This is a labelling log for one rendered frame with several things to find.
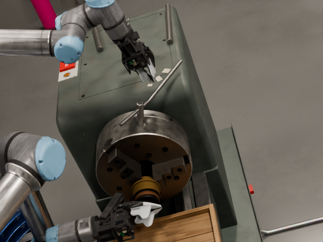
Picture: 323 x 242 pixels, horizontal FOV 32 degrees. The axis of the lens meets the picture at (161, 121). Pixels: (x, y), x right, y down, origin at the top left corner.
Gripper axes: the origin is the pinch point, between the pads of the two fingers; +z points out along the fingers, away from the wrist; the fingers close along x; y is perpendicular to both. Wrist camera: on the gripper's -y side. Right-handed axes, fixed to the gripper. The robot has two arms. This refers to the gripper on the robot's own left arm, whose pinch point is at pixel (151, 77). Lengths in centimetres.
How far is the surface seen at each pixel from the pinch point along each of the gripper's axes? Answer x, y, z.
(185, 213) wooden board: -9.1, 24.8, 38.5
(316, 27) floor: 71, -203, 144
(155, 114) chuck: -3.7, 8.1, 8.2
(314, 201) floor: 26, -45, 136
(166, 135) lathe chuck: -1.6, 17.8, 10.5
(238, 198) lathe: 1, -11, 77
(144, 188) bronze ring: -13.0, 30.3, 16.1
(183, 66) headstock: 9.2, -9.0, 6.6
